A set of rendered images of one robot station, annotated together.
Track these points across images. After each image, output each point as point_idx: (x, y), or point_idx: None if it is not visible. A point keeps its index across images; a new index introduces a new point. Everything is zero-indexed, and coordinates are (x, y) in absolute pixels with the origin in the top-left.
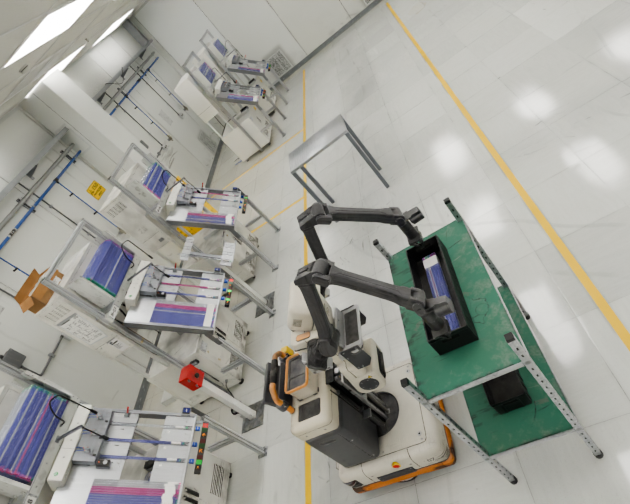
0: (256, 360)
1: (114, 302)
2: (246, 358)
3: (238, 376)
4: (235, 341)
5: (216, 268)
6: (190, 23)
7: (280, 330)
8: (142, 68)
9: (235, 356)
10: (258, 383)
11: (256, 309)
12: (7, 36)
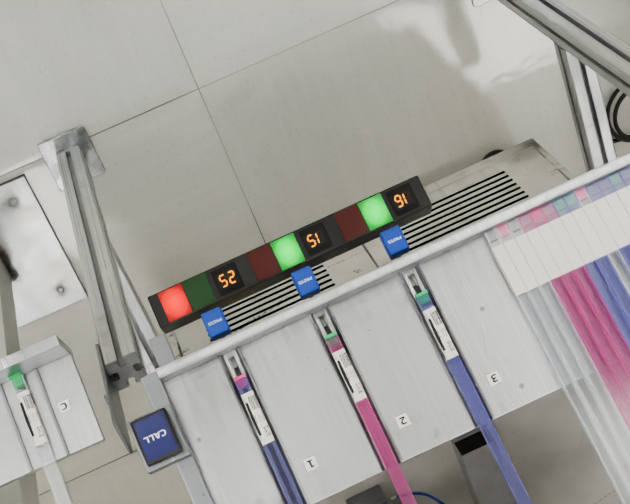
0: (386, 119)
1: None
2: (573, 14)
3: (523, 153)
4: (352, 265)
5: (151, 447)
6: None
7: (207, 19)
8: None
9: (438, 216)
10: (526, 25)
11: (24, 322)
12: None
